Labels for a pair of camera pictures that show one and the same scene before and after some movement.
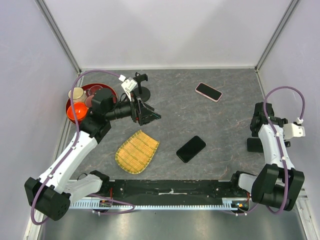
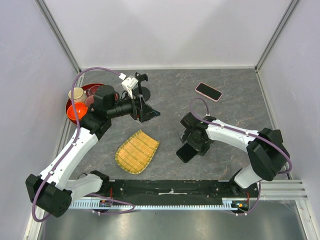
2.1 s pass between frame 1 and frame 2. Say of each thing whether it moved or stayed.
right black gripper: moved
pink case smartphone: stayed
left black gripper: stayed
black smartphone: stayed
